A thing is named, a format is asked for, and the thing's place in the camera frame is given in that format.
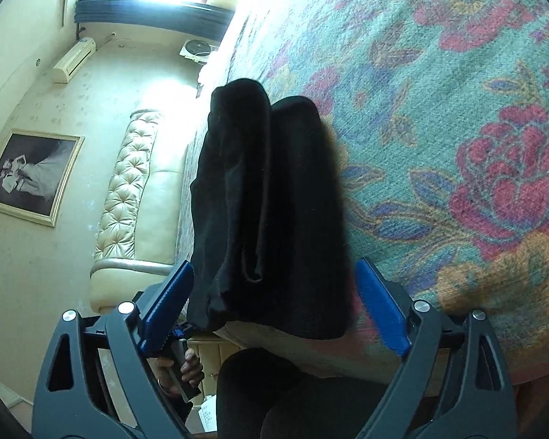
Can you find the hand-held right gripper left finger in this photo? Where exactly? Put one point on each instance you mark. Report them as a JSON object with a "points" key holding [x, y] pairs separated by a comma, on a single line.
{"points": [[164, 304]]}

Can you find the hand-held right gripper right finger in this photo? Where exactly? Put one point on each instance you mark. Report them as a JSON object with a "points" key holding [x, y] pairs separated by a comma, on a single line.
{"points": [[384, 304]]}

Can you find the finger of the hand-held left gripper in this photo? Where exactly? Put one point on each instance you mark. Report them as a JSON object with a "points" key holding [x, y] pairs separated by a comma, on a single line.
{"points": [[183, 330]]}

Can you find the black pants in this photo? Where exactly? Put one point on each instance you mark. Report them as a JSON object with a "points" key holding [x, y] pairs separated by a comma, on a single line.
{"points": [[274, 210]]}

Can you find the person's left hand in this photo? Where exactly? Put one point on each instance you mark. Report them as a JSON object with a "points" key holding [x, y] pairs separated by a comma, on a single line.
{"points": [[193, 370]]}

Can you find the beige bedside cabinet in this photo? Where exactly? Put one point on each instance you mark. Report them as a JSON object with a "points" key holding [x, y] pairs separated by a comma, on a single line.
{"points": [[208, 366]]}

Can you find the cream tufted leather headboard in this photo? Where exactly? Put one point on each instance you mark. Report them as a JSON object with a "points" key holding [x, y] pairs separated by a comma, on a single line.
{"points": [[128, 201]]}

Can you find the person's black trousers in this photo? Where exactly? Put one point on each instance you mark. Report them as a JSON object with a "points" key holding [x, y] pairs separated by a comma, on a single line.
{"points": [[302, 402]]}

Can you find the bed with floral bedspread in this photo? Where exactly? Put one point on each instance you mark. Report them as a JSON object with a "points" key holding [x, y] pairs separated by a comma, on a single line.
{"points": [[439, 146]]}

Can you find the framed black and white picture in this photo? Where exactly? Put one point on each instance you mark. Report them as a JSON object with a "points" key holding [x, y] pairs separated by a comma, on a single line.
{"points": [[29, 176]]}

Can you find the white box fan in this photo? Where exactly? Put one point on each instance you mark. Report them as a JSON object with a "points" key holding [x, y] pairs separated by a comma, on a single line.
{"points": [[196, 50]]}

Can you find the dark blue curtain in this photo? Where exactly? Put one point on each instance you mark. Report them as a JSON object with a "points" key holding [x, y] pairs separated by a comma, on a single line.
{"points": [[155, 18]]}

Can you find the white wall air conditioner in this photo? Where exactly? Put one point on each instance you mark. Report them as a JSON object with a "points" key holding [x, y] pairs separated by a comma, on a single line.
{"points": [[75, 60]]}

